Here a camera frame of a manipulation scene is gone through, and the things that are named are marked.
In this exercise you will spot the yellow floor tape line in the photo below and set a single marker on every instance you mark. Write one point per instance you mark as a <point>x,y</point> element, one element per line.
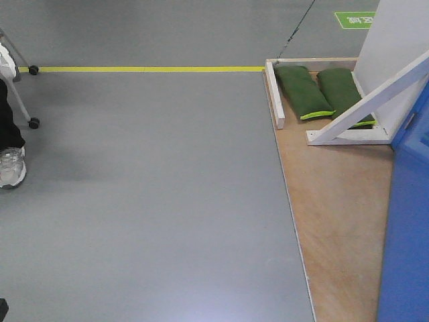
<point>151,68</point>

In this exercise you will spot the white wooden door frame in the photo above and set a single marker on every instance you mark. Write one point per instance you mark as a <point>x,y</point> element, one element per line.
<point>390,71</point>

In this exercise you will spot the white grey sneaker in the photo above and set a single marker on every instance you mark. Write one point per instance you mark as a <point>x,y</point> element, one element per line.
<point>13,168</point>

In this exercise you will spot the plywood door platform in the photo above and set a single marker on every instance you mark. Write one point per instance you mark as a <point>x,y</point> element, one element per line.
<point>339,197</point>

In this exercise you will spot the green floor sign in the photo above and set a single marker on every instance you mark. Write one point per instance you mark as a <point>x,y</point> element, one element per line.
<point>355,20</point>

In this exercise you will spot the left green sandbag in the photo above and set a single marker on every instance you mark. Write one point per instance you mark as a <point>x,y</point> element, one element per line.
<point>304,95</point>

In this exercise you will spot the green sandbag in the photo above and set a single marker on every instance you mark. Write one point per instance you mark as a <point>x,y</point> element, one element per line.
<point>339,89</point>
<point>304,95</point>

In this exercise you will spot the blue door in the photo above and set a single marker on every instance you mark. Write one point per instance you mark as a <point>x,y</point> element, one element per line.
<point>404,277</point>

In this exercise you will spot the seated person in black trousers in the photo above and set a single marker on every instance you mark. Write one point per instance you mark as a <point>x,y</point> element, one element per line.
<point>10,134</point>

